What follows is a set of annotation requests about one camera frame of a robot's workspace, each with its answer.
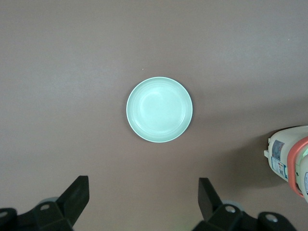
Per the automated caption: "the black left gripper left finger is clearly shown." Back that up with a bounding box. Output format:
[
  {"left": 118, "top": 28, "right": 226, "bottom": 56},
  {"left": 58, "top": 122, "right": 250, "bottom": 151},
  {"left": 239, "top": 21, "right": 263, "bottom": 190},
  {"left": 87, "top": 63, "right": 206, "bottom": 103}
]
[{"left": 16, "top": 175, "right": 90, "bottom": 231}]

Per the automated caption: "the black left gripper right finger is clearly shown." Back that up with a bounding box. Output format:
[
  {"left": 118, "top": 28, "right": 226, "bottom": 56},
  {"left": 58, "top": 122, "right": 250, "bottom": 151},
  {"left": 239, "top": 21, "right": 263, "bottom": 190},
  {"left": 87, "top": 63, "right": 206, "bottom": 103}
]
[{"left": 192, "top": 177, "right": 259, "bottom": 231}]

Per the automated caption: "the brown table mat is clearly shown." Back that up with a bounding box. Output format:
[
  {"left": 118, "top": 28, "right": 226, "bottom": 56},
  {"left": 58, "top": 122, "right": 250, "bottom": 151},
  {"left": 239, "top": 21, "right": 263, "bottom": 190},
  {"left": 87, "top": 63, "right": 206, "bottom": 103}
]
[{"left": 0, "top": 0, "right": 308, "bottom": 231}]

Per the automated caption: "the light green round plate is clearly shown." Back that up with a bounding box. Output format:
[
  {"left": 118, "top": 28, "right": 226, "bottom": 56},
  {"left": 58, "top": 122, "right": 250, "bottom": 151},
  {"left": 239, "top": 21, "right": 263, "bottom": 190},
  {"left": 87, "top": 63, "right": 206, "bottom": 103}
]
[{"left": 126, "top": 76, "right": 194, "bottom": 144}]

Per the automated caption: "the cream rice cooker orange handle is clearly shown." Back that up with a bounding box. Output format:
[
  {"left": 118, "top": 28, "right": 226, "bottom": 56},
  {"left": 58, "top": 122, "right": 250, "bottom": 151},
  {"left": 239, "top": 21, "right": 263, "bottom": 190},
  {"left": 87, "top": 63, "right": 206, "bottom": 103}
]
[{"left": 263, "top": 125, "right": 308, "bottom": 205}]

